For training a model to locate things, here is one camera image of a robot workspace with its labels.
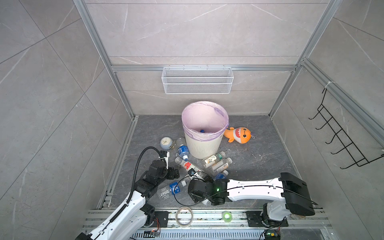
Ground blue label bottle front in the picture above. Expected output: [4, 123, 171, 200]
[158, 180, 187, 200]

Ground small blue label bottle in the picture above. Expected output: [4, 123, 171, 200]
[214, 170, 229, 180]

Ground white label large bottle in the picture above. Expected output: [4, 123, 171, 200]
[202, 199, 211, 205]

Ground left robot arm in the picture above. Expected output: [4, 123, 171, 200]
[76, 147, 180, 240]

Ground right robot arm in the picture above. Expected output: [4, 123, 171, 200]
[188, 173, 315, 222]

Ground cream ribbed trash bin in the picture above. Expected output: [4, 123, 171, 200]
[185, 134, 224, 160]

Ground pink bin liner bag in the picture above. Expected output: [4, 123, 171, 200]
[182, 101, 229, 142]

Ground clear tape roll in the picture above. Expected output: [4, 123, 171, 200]
[175, 207, 194, 228]

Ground red green label bottle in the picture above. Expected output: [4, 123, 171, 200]
[175, 157, 208, 180]

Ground light blue alarm clock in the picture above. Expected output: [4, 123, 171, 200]
[160, 137, 176, 151]

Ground crane label green cap bottle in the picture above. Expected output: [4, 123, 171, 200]
[203, 151, 226, 168]

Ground clear bottle yellow label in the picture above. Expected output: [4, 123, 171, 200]
[212, 158, 233, 175]

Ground green tape roll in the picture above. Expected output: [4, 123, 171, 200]
[222, 211, 233, 223]

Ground orange shark plush toy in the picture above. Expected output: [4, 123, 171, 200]
[224, 127, 255, 144]

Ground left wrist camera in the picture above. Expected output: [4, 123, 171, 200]
[160, 150, 170, 169]

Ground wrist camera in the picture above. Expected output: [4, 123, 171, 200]
[188, 169, 196, 178]
[160, 150, 170, 169]

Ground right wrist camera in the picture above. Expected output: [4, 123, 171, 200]
[188, 169, 196, 178]

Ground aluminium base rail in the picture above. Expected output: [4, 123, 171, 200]
[129, 208, 338, 240]

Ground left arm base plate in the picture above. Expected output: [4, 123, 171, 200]
[144, 211, 170, 229]

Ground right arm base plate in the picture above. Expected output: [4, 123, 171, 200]
[246, 211, 289, 229]

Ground white wire mesh basket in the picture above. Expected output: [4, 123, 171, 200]
[162, 67, 234, 95]

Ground black wall hook rack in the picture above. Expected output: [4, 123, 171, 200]
[308, 88, 384, 170]

